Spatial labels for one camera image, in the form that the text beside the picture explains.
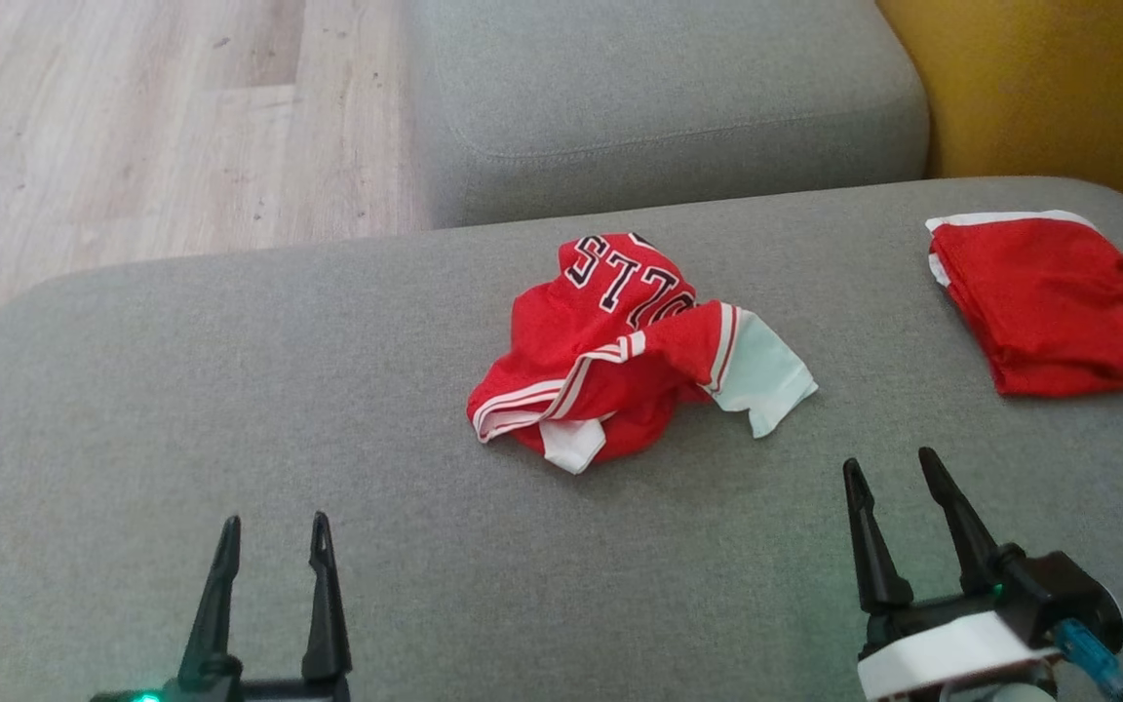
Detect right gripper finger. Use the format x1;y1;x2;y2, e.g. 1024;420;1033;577
918;448;1003;594
842;458;913;613

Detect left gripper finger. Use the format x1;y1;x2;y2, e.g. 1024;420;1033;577
178;516;243;683
302;512;353;682

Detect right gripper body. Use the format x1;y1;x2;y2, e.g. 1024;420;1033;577
857;590;1060;702

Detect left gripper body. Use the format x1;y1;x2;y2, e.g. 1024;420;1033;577
89;678;353;702

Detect plain red white shorts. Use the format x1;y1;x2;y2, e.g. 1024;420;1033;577
925;210;1123;398

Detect red jersey with lettering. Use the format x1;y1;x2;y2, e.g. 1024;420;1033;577
467;232;819;475

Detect wide grey sofa seat cushion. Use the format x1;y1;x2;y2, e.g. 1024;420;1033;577
0;175;1123;702

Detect yellow sofa pillow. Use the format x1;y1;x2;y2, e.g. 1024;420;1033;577
875;0;1123;225

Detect grey sofa chaise cushion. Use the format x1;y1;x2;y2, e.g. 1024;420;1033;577
406;0;931;230

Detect right blue cable connector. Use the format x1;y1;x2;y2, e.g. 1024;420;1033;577
1052;619;1123;701

